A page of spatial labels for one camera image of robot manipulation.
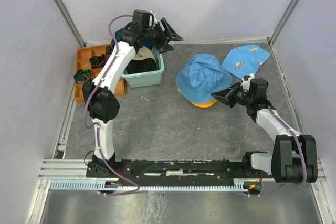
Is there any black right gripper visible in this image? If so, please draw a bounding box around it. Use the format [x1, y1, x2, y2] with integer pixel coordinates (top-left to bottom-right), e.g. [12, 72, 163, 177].
[211, 82, 253, 109]

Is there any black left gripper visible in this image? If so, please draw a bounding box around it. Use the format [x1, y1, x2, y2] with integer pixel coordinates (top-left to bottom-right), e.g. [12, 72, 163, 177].
[143, 18, 183, 54]

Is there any yellow bucket hat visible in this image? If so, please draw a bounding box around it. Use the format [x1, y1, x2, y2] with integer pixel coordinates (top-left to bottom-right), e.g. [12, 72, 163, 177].
[178, 88, 217, 108]

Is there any blue bucket hat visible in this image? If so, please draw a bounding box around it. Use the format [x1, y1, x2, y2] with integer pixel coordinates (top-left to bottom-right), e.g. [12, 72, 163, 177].
[176, 54, 233, 95]

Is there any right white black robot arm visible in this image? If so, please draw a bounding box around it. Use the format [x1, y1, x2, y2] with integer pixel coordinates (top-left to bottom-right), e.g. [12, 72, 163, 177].
[211, 74, 318, 184]

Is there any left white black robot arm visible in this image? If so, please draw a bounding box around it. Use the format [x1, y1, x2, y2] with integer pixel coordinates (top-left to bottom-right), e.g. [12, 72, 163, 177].
[82, 9, 183, 177]

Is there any navy blue hat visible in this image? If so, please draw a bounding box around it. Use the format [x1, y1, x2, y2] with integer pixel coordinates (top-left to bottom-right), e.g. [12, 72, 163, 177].
[115, 28, 154, 50]

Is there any beige cap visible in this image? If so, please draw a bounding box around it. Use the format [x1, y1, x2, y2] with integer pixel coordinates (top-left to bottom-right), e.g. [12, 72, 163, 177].
[133, 47, 156, 61]

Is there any black hat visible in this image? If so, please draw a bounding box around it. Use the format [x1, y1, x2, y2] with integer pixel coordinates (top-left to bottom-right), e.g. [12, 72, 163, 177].
[126, 58, 158, 74]

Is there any blue patterned hat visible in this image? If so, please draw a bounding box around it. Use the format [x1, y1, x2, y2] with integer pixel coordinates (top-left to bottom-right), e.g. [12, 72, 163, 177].
[222, 45, 271, 79]

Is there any light green plastic bin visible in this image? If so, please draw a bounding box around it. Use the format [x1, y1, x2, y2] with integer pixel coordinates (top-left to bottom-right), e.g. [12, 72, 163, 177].
[121, 48, 165, 88]

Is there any dark green leaf rolled tie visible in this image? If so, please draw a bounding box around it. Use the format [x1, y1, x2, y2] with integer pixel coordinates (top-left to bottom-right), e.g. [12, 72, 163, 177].
[106, 40, 115, 55]

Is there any black orange floral rolled tie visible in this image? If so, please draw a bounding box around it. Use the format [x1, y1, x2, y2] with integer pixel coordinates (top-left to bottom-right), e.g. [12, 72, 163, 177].
[89, 54, 106, 69]

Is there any wooden compartment tray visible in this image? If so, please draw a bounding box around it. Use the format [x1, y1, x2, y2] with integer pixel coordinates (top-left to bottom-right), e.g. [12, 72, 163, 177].
[74, 44, 127, 103]

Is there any navy yellow floral rolled tie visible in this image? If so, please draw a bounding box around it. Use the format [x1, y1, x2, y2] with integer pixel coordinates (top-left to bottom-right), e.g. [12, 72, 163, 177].
[73, 68, 91, 84]

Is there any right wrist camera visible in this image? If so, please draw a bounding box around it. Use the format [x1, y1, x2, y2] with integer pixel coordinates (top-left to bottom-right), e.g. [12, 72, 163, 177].
[241, 73, 255, 91]

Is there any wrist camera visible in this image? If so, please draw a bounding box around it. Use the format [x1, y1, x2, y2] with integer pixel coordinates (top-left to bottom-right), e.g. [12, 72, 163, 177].
[149, 10, 159, 29]
[241, 73, 255, 91]

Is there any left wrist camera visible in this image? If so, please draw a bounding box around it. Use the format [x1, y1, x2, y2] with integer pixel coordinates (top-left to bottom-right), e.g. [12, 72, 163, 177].
[149, 10, 159, 29]

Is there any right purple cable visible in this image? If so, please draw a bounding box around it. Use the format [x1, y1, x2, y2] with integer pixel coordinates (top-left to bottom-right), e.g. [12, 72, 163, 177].
[246, 105, 308, 197]

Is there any purple cable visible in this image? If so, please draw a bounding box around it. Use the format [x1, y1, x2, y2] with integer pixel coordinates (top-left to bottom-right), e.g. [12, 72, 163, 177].
[83, 14, 141, 196]
[246, 105, 308, 197]

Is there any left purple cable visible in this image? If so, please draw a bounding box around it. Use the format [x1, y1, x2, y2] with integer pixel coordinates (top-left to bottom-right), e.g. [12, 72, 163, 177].
[83, 14, 141, 196]

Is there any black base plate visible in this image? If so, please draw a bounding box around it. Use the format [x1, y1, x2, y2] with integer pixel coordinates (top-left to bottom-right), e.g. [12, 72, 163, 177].
[86, 158, 274, 187]

